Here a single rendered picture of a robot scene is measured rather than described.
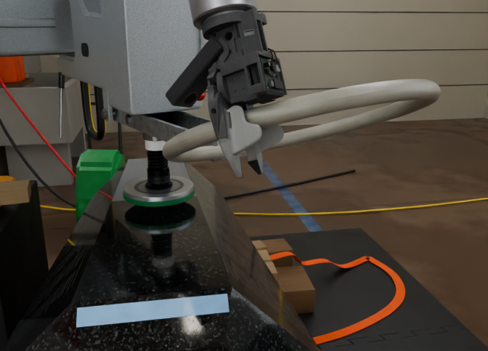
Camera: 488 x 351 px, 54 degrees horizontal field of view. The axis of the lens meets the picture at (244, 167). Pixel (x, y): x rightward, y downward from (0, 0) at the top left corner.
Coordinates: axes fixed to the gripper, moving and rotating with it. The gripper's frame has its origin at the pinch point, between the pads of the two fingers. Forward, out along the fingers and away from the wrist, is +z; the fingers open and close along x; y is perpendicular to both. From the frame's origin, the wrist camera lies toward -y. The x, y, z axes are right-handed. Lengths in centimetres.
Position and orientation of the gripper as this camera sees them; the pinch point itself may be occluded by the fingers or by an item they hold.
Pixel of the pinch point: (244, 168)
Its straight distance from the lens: 65.6
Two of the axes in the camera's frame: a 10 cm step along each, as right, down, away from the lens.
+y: 8.6, -2.0, -4.8
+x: 4.7, -0.6, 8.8
